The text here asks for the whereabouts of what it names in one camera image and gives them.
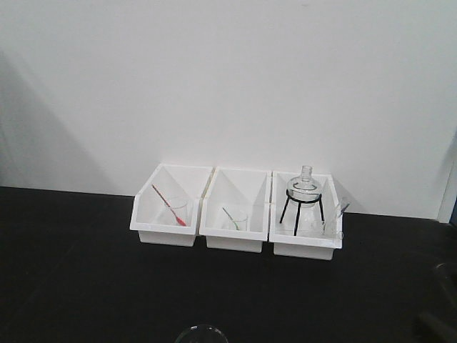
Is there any red pipette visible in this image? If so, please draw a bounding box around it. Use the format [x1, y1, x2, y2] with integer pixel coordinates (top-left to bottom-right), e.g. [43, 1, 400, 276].
[151, 184, 186, 227]

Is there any white plastic bin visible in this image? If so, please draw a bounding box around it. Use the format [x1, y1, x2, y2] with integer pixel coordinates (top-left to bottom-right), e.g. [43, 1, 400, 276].
[199, 166, 271, 253]
[129, 164, 214, 247]
[268, 171, 343, 261]

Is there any black wire tripod stand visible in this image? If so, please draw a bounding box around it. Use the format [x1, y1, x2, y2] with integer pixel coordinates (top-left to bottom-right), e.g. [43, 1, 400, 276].
[279, 189, 325, 236]

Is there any middle white plastic bin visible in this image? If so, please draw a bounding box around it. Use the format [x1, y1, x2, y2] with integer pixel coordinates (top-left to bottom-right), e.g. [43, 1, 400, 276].
[199, 166, 271, 253]

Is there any small beaker with green pipette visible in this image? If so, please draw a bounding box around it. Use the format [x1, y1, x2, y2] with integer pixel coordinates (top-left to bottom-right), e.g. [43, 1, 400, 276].
[230, 211, 248, 232]

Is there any purple pipette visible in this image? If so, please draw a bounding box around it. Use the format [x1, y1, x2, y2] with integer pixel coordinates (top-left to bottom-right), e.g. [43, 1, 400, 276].
[336, 197, 351, 218]

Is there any large empty glass beaker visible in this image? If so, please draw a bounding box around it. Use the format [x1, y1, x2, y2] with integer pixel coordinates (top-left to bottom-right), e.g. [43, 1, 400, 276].
[174, 324, 229, 343]

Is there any right white plastic bin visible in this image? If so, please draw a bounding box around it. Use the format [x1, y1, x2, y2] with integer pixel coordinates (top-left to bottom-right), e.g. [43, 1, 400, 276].
[268, 171, 343, 261]

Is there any green pipette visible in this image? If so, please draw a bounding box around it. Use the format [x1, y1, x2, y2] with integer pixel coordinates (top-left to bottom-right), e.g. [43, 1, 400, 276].
[222, 207, 240, 231]

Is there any small beaker with red pipette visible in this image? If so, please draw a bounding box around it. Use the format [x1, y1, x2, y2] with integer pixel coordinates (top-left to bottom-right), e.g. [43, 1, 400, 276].
[168, 197, 189, 226]

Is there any small beaker in right bin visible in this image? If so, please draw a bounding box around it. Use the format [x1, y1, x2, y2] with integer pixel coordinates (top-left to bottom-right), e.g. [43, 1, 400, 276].
[314, 211, 343, 240]

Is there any round bottom glass flask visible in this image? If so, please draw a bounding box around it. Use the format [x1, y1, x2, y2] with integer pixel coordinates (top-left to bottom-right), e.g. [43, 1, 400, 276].
[287, 165, 322, 207]

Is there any left white plastic bin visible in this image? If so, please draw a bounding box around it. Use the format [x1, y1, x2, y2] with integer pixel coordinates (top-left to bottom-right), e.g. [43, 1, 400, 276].
[129, 164, 214, 247]

